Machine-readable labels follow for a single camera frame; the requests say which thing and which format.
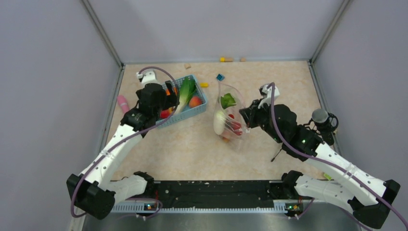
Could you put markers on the red cherry bunch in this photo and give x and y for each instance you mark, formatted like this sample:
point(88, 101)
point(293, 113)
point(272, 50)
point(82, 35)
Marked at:
point(233, 129)

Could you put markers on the pink cylindrical bottle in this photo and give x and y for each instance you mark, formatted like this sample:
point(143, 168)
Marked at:
point(123, 104)

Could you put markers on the blue square block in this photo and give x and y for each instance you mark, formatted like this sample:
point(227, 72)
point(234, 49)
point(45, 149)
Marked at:
point(220, 77)

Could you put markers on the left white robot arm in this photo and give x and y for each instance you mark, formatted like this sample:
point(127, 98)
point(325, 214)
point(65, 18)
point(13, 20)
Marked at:
point(93, 190)

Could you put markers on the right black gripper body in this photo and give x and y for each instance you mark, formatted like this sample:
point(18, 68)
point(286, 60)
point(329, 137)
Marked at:
point(259, 117)

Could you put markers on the light blue plastic basket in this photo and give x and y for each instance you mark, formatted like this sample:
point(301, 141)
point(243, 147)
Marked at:
point(188, 112)

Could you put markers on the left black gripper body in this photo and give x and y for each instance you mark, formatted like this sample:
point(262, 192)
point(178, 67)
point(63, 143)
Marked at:
point(171, 100)

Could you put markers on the red yellow apple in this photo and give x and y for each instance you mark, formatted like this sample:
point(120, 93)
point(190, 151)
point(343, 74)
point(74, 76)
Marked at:
point(166, 113)

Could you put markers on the white radish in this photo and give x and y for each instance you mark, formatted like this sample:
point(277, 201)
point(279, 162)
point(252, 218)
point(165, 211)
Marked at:
point(220, 117)

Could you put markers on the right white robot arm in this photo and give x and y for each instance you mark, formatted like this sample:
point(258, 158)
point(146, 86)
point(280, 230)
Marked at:
point(366, 197)

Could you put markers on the clear pink-dotted zip bag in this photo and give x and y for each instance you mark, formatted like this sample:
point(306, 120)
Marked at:
point(237, 144)

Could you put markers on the red peach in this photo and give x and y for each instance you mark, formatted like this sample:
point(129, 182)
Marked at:
point(195, 101)

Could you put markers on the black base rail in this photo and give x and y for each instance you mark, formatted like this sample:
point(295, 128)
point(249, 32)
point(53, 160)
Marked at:
point(237, 196)

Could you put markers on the black microphone on stand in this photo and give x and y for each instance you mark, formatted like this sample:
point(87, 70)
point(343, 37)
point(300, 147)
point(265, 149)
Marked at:
point(322, 124)

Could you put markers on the small green block front right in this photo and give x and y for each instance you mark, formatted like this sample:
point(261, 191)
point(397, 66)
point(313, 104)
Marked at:
point(326, 176)

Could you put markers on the green leafy vegetable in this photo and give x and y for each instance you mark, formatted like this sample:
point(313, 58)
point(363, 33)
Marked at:
point(187, 90)

